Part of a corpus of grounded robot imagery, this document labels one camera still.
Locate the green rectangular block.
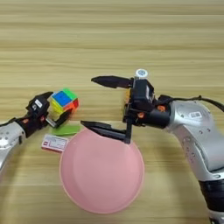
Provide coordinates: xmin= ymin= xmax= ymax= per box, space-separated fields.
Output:
xmin=52 ymin=124 xmax=81 ymax=137

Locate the small pink white card box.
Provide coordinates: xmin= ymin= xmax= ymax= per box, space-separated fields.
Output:
xmin=40 ymin=133 xmax=70 ymax=154

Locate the colourful puzzle cube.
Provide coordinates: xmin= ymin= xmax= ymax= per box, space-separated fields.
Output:
xmin=47 ymin=87 xmax=81 ymax=116

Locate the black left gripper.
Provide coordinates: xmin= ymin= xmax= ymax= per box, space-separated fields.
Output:
xmin=16 ymin=91 xmax=73 ymax=138

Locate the orange juice bottle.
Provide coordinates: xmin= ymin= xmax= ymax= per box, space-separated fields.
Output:
xmin=123 ymin=68 xmax=149 ymax=117

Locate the pink round plate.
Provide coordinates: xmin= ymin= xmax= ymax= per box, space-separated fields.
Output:
xmin=59 ymin=128 xmax=145 ymax=214

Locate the black box with white label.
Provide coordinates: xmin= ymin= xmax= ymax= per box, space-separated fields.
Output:
xmin=132 ymin=78 xmax=156 ymax=111

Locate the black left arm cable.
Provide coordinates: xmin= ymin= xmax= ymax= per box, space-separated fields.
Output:
xmin=0 ymin=117 xmax=17 ymax=127

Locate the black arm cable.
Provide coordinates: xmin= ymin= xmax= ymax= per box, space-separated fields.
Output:
xmin=0 ymin=117 xmax=17 ymax=127
xmin=158 ymin=94 xmax=224 ymax=113

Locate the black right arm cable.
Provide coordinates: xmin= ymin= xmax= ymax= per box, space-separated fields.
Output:
xmin=158 ymin=94 xmax=224 ymax=113

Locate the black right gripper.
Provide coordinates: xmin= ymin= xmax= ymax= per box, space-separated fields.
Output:
xmin=80 ymin=75 xmax=172 ymax=144

